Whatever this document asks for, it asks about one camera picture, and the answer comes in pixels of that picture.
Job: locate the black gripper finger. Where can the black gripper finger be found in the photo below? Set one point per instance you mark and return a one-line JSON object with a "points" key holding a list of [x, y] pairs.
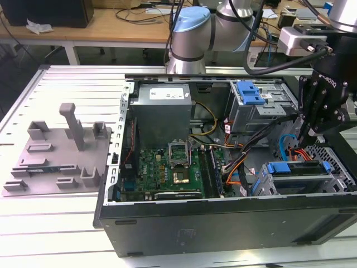
{"points": [[308, 100], [332, 120]]}

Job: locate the hard disk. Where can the hard disk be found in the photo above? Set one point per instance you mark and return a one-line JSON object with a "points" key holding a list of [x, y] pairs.
{"points": [[280, 167]]}

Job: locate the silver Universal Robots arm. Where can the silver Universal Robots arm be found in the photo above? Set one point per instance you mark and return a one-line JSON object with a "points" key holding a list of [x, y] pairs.
{"points": [[192, 36]]}

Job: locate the silver disk bay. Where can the silver disk bay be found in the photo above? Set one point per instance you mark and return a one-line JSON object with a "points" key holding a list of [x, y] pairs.
{"points": [[338, 184]]}

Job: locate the blue cardboard box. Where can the blue cardboard box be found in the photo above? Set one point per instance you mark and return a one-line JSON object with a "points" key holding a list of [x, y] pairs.
{"points": [[328, 7]]}

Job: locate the grey flat device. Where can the grey flat device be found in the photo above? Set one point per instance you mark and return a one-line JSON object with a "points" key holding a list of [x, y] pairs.
{"points": [[306, 13]]}

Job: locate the small black box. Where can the small black box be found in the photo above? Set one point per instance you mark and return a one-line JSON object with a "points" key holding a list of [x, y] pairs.
{"points": [[285, 20]]}

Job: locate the wooden desk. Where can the wooden desk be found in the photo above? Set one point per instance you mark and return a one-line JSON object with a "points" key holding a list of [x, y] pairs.
{"points": [[83, 33], [267, 36]]}

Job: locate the green RAM stick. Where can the green RAM stick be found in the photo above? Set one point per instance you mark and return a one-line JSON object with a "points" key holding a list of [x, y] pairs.
{"points": [[42, 169], [217, 173]]}

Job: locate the black RAM slot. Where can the black RAM slot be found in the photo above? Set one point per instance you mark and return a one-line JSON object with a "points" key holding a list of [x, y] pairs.
{"points": [[205, 173]]}

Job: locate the grey power supply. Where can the grey power supply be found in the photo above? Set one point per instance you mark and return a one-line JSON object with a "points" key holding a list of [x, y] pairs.
{"points": [[159, 117]]}

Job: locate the CPU socket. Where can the CPU socket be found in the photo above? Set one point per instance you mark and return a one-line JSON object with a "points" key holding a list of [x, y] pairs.
{"points": [[180, 178]]}

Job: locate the black PC case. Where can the black PC case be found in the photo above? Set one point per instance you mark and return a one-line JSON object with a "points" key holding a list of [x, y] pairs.
{"points": [[223, 231]]}

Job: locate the black graphics card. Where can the black graphics card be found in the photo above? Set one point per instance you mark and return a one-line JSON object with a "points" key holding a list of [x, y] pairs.
{"points": [[178, 195]]}

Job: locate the green motherboard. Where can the green motherboard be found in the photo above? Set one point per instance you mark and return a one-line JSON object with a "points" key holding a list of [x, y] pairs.
{"points": [[150, 173]]}

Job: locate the grey parts rack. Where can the grey parts rack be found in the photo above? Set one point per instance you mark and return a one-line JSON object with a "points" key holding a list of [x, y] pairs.
{"points": [[64, 156]]}

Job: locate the black desktop computer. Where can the black desktop computer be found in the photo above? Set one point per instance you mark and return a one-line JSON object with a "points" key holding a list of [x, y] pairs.
{"points": [[47, 14]]}

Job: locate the white crumpled plastic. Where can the white crumpled plastic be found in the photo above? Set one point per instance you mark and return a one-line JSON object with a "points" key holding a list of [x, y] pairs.
{"points": [[39, 27]]}

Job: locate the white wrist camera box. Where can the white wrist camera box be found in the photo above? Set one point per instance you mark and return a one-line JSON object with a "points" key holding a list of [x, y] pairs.
{"points": [[290, 44]]}

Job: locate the black camera bracket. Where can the black camera bracket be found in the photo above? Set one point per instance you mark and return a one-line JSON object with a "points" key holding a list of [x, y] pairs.
{"points": [[299, 29]]}

